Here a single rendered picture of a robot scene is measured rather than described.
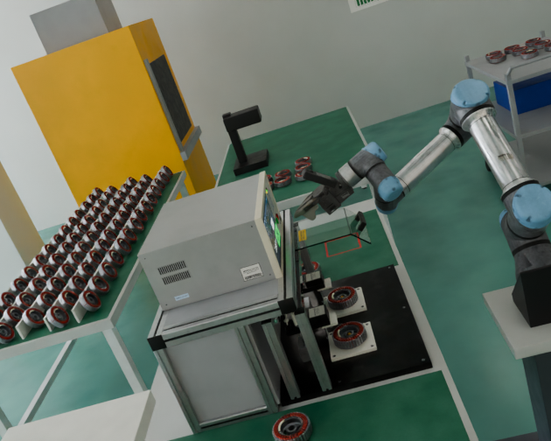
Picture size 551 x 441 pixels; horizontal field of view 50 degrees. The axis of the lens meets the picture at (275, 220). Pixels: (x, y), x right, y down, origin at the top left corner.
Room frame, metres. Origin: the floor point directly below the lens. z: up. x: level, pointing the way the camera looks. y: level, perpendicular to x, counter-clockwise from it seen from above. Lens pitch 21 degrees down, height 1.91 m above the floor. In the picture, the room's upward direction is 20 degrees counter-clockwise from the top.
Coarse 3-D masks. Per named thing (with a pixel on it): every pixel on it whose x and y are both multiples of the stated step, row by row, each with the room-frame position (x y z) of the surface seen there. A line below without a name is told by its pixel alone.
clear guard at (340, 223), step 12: (324, 216) 2.04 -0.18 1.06; (336, 216) 2.00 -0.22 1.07; (348, 216) 1.98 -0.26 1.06; (300, 228) 2.01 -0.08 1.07; (312, 228) 1.97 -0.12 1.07; (324, 228) 1.93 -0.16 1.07; (336, 228) 1.90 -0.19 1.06; (348, 228) 1.86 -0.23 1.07; (312, 240) 1.87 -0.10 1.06; (324, 240) 1.84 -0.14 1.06
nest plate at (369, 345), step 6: (366, 324) 1.70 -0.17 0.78; (366, 330) 1.66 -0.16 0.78; (372, 330) 1.65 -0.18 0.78; (330, 336) 1.70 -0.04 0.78; (366, 336) 1.63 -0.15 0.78; (372, 336) 1.62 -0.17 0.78; (330, 342) 1.67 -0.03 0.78; (366, 342) 1.60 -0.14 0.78; (372, 342) 1.59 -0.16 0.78; (330, 348) 1.64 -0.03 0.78; (336, 348) 1.62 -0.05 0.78; (354, 348) 1.59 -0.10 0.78; (360, 348) 1.58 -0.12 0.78; (366, 348) 1.57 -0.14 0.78; (372, 348) 1.56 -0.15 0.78; (336, 354) 1.59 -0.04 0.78; (342, 354) 1.58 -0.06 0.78; (348, 354) 1.57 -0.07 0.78; (354, 354) 1.57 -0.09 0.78
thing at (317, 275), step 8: (312, 272) 1.92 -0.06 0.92; (320, 272) 1.90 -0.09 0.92; (304, 280) 1.92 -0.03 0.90; (312, 280) 1.86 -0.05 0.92; (320, 280) 1.86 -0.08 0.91; (328, 280) 1.90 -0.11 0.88; (296, 288) 1.88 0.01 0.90; (304, 288) 1.87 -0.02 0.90; (312, 288) 1.86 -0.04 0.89; (320, 288) 1.86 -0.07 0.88; (328, 288) 1.86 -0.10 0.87
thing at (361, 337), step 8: (336, 328) 1.68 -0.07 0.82; (344, 328) 1.67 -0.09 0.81; (352, 328) 1.67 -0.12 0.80; (360, 328) 1.63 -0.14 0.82; (336, 336) 1.63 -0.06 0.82; (344, 336) 1.65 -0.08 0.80; (352, 336) 1.60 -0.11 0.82; (360, 336) 1.60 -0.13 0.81; (336, 344) 1.62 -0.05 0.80; (344, 344) 1.60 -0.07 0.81; (352, 344) 1.60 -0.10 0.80; (360, 344) 1.59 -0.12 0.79
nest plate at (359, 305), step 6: (360, 288) 1.94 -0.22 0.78; (360, 294) 1.89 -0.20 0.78; (324, 300) 1.94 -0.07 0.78; (360, 300) 1.85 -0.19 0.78; (354, 306) 1.83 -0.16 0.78; (360, 306) 1.81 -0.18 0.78; (330, 312) 1.85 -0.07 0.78; (336, 312) 1.83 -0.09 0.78; (342, 312) 1.82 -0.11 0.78; (348, 312) 1.81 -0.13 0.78; (354, 312) 1.80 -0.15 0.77
